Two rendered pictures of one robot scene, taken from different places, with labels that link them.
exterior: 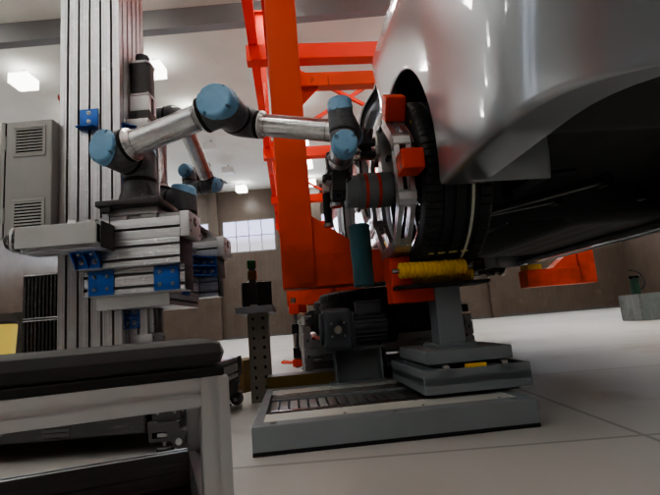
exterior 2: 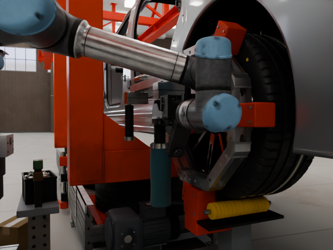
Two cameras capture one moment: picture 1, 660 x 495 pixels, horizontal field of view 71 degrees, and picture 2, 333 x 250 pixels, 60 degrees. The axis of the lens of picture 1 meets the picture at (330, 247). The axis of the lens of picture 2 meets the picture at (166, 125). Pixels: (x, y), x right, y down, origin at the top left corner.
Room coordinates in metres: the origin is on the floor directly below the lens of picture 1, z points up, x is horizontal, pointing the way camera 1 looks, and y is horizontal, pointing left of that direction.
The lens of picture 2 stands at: (0.75, 0.22, 0.84)
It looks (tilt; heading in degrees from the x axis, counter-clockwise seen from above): 1 degrees down; 342
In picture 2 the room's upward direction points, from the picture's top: straight up
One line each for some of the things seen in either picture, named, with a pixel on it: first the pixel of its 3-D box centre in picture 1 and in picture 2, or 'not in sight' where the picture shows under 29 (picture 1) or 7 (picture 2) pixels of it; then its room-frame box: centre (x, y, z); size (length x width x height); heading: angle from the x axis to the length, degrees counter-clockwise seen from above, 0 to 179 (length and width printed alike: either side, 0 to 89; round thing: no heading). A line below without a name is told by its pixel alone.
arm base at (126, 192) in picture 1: (140, 193); not in sight; (1.63, 0.67, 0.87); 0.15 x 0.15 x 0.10
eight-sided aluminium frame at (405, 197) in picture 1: (388, 190); (199, 115); (1.79, -0.25, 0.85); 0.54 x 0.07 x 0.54; 5
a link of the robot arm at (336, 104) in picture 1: (342, 118); (211, 67); (1.32, -0.07, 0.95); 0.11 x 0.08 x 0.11; 165
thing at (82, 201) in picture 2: (304, 334); (71, 179); (3.52, 0.24, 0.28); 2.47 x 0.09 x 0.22; 5
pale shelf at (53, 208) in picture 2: (257, 310); (38, 199); (2.32, 0.38, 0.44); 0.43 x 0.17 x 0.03; 5
